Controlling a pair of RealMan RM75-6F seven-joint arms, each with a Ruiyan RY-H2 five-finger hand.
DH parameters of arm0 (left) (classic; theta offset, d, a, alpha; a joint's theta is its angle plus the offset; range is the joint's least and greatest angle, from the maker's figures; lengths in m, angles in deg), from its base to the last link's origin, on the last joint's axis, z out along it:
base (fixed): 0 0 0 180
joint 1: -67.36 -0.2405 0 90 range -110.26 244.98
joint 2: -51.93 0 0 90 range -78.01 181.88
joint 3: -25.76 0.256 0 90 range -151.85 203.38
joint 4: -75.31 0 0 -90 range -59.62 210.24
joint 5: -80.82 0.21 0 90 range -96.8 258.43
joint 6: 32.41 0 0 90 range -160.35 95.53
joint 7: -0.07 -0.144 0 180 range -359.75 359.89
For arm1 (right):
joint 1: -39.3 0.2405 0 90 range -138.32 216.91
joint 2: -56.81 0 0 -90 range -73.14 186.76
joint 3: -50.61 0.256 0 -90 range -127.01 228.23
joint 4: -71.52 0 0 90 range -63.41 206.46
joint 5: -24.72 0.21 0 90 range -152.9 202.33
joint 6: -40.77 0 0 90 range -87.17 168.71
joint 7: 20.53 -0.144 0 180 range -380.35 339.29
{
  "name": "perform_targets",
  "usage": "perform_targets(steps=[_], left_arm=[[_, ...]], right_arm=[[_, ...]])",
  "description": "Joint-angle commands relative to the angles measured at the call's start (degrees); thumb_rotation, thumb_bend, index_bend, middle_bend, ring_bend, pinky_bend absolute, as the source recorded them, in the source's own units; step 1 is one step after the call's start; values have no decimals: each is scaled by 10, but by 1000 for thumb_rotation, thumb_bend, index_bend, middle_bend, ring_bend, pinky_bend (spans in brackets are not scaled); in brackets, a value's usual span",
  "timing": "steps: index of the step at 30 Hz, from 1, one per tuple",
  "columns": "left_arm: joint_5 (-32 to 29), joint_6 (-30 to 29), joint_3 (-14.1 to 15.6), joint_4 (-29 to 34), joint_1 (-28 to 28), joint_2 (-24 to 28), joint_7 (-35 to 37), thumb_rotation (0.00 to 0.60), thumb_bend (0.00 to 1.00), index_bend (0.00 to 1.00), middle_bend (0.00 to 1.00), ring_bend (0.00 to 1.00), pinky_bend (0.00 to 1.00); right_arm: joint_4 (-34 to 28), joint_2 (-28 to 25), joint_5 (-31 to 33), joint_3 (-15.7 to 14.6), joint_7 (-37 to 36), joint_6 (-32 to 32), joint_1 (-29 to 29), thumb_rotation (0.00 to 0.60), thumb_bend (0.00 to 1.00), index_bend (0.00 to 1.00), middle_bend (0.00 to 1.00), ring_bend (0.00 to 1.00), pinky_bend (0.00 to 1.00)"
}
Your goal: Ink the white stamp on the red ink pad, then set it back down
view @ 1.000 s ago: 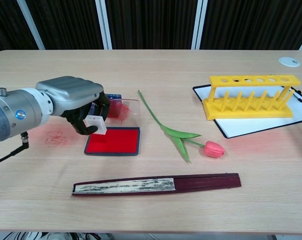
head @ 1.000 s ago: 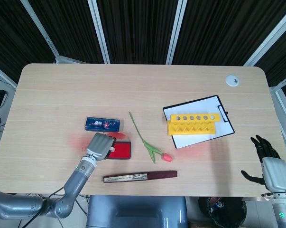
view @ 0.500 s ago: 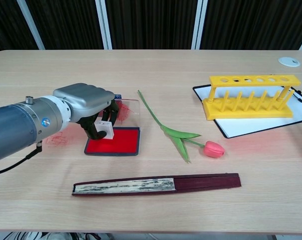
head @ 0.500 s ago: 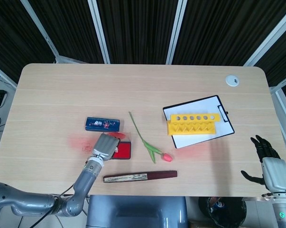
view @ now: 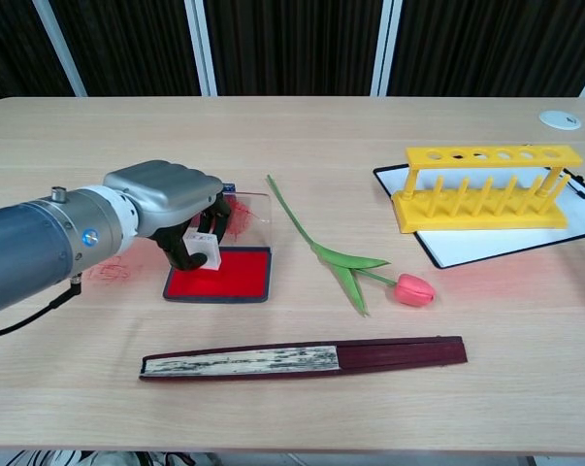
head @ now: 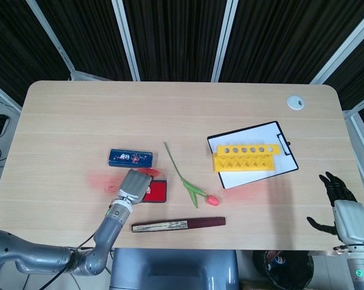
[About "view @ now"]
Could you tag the yellow test tube rack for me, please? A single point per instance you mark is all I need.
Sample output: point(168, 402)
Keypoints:
point(466, 218)

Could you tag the white red stamp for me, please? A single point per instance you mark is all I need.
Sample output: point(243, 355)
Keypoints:
point(207, 250)

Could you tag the black-edged white clipboard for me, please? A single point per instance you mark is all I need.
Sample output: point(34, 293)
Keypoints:
point(466, 247)

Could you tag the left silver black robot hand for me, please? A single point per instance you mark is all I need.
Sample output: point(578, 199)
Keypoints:
point(171, 191)

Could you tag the dark blue printed box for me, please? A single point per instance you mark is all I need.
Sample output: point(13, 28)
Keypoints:
point(229, 186)

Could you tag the artificial pink tulip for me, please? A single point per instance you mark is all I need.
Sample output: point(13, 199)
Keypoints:
point(413, 290)

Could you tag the folded dark red fan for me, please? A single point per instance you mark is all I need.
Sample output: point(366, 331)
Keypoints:
point(282, 361)

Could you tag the red ink pad clear lid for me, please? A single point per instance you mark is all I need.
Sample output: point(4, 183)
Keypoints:
point(234, 276)

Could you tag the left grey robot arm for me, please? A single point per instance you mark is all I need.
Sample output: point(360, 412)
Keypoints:
point(35, 242)

